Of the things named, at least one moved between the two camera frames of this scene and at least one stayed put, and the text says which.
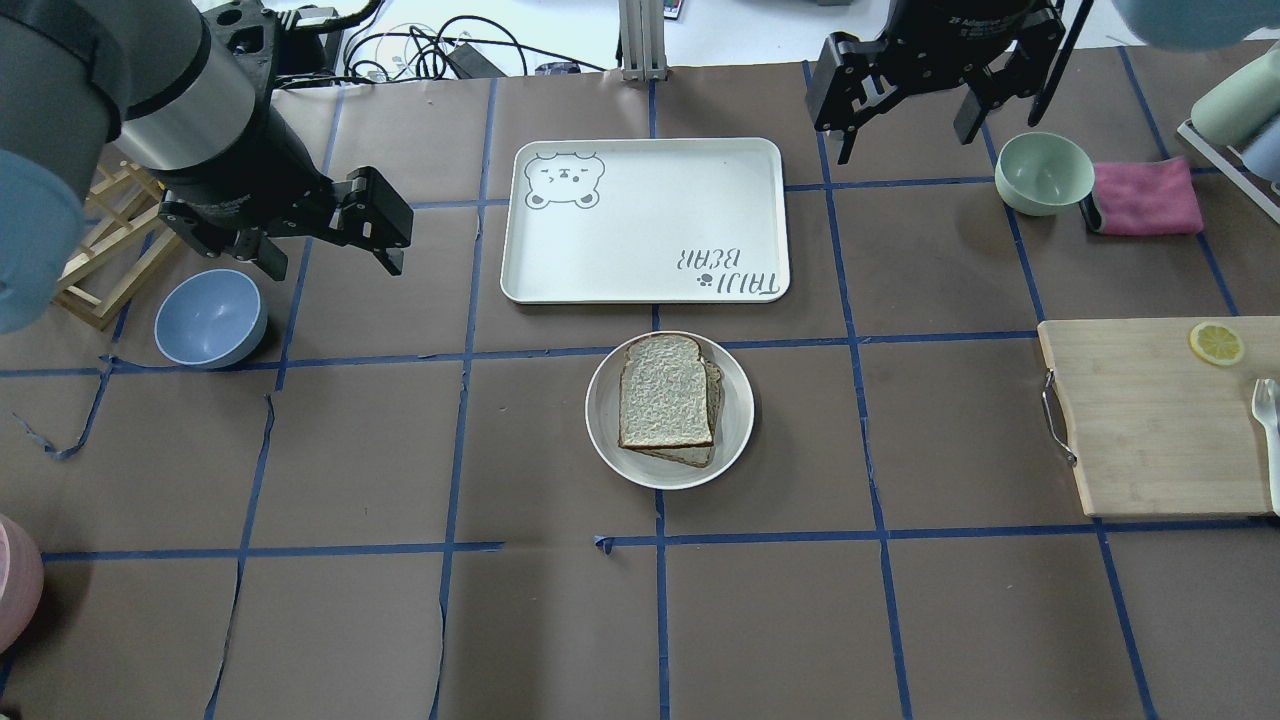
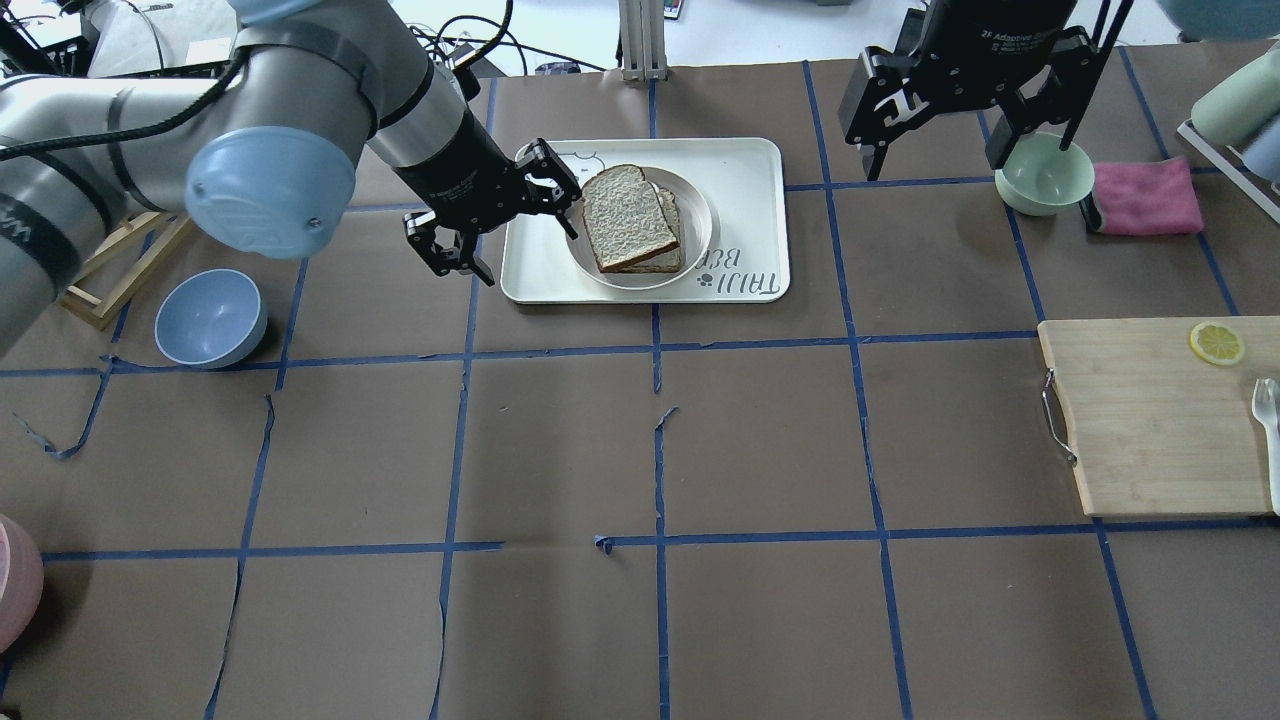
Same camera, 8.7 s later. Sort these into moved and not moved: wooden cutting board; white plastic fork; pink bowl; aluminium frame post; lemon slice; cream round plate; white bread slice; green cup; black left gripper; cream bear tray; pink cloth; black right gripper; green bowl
Moved: black left gripper; black right gripper; white bread slice; cream round plate
Not moved: pink cloth; cream bear tray; white plastic fork; green bowl; pink bowl; green cup; lemon slice; wooden cutting board; aluminium frame post
